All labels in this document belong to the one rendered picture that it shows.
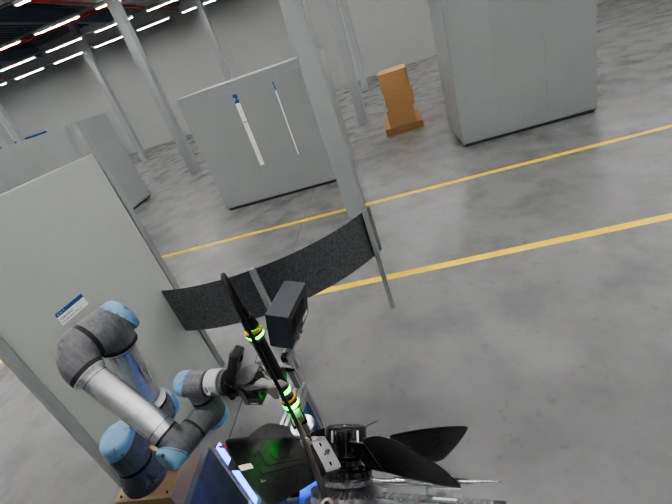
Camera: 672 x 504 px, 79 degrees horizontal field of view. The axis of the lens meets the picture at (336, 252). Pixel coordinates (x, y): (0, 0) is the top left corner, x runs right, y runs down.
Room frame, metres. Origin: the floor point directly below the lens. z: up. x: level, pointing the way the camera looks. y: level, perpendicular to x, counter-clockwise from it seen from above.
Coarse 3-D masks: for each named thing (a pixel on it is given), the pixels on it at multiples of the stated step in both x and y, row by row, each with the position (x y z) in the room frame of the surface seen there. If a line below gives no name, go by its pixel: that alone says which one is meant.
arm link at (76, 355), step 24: (72, 336) 0.99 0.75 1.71; (72, 360) 0.93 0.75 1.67; (96, 360) 0.95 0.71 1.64; (72, 384) 0.90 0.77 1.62; (96, 384) 0.90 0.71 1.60; (120, 384) 0.91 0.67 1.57; (120, 408) 0.86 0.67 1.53; (144, 408) 0.86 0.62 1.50; (144, 432) 0.82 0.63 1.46; (168, 432) 0.81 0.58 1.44; (192, 432) 0.82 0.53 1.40; (168, 456) 0.76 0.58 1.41
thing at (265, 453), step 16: (240, 448) 0.70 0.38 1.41; (256, 448) 0.71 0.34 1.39; (272, 448) 0.71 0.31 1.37; (288, 448) 0.72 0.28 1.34; (304, 448) 0.73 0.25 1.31; (240, 464) 0.65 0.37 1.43; (256, 464) 0.65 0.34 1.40; (272, 464) 0.66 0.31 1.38; (288, 464) 0.67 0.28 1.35; (304, 464) 0.68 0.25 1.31; (320, 464) 0.69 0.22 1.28; (256, 480) 0.61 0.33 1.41; (272, 480) 0.62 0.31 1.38; (288, 480) 0.63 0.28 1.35; (304, 480) 0.64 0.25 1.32; (272, 496) 0.57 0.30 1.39; (288, 496) 0.58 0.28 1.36
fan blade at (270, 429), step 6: (264, 426) 0.99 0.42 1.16; (270, 426) 0.98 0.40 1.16; (276, 426) 0.97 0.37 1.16; (282, 426) 0.96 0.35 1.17; (288, 426) 0.95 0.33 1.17; (258, 432) 0.96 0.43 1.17; (264, 432) 0.95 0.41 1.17; (270, 432) 0.94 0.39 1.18; (276, 432) 0.93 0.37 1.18; (282, 432) 0.92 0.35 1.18; (288, 432) 0.91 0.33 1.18; (228, 468) 0.83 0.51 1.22; (234, 468) 0.83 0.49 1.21
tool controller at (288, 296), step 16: (288, 288) 1.66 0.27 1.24; (304, 288) 1.67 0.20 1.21; (272, 304) 1.56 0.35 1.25; (288, 304) 1.54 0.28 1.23; (304, 304) 1.65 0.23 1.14; (272, 320) 1.48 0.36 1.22; (288, 320) 1.46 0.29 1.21; (304, 320) 1.63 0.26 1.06; (272, 336) 1.50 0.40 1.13; (288, 336) 1.47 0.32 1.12
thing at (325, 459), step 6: (324, 438) 0.79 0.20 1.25; (318, 444) 0.76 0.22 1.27; (324, 444) 0.77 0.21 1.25; (318, 450) 0.74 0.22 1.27; (324, 450) 0.75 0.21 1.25; (330, 450) 0.75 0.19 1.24; (324, 456) 0.73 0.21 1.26; (330, 456) 0.73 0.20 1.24; (324, 462) 0.71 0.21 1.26; (336, 462) 0.72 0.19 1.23; (330, 468) 0.70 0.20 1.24; (336, 468) 0.70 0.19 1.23
